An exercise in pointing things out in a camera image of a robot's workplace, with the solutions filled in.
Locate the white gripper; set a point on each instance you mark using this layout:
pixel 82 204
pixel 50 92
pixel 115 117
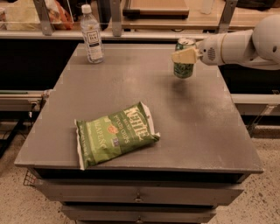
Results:
pixel 209 52

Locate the green soda can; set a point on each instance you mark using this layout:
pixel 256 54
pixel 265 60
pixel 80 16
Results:
pixel 180 70

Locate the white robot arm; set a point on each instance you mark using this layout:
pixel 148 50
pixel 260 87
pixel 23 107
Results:
pixel 258 48

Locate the green jalapeno chip bag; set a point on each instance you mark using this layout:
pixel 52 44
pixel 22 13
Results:
pixel 113 135

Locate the orange snack bag on shelf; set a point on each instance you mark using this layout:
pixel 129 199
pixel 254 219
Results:
pixel 59 17

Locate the wooden tray on shelf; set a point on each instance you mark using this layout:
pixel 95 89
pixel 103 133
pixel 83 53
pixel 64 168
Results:
pixel 134 8

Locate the clear plastic water bottle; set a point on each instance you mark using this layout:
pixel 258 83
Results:
pixel 91 34

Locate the grey drawer cabinet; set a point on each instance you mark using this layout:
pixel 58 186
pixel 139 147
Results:
pixel 202 136

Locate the metal shelf rack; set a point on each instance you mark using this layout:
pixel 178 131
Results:
pixel 215 15

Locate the upper grey drawer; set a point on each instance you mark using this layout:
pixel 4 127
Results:
pixel 162 193

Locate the grey drawer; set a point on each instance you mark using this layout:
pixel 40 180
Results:
pixel 139 214
pixel 162 193

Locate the lower grey drawer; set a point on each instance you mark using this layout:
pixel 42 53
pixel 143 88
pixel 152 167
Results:
pixel 139 214

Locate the wire basket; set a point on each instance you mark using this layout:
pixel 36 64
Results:
pixel 29 179

